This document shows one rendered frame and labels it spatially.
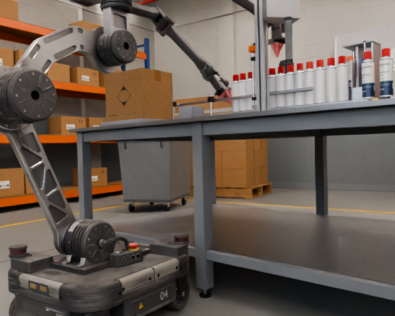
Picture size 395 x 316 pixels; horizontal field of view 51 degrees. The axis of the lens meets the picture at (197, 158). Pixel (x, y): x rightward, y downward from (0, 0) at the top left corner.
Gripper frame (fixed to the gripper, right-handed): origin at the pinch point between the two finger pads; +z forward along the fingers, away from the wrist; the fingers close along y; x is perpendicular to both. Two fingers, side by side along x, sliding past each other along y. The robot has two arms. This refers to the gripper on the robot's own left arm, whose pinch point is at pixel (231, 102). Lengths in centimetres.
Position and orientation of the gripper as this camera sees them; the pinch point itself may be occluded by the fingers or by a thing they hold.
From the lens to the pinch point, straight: 233.6
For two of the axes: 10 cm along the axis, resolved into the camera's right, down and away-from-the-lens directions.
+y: 6.8, -0.5, 7.4
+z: 5.0, 7.7, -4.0
